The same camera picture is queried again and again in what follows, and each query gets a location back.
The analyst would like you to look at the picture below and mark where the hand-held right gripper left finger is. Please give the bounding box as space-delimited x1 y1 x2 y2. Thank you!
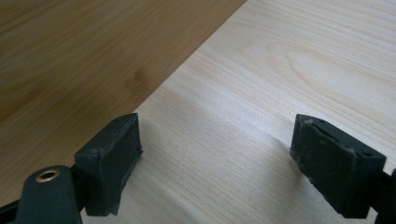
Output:
74 112 144 217

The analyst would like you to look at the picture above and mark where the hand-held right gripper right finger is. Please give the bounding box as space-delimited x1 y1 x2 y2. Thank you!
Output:
289 113 388 219

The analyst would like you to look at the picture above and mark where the wooden compartment box with lid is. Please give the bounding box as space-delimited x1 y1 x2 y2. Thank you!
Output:
0 0 248 208

